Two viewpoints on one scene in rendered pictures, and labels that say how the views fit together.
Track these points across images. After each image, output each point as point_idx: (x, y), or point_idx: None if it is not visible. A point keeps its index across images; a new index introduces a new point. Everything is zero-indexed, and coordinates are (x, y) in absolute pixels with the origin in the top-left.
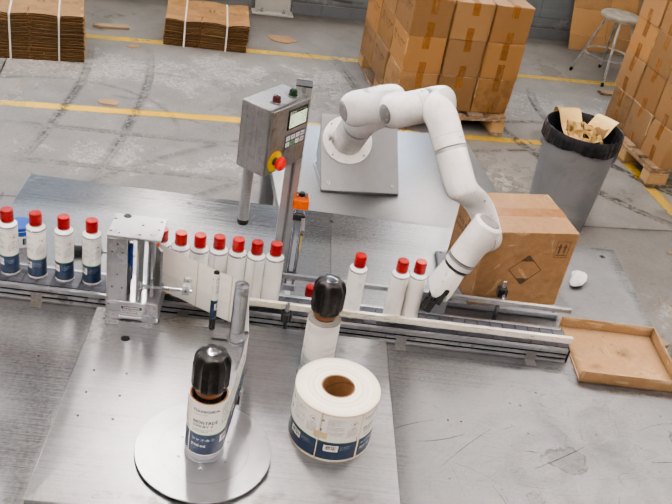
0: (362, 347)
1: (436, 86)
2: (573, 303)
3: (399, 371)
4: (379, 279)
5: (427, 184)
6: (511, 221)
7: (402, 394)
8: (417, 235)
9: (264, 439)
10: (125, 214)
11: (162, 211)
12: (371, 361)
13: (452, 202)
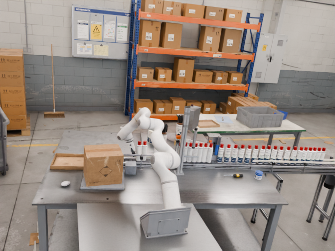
0: (150, 153)
1: (146, 117)
2: (73, 177)
3: None
4: (146, 178)
5: (122, 231)
6: (108, 147)
7: None
8: (130, 197)
9: (168, 138)
10: (219, 136)
11: (231, 193)
12: (147, 151)
13: (109, 219)
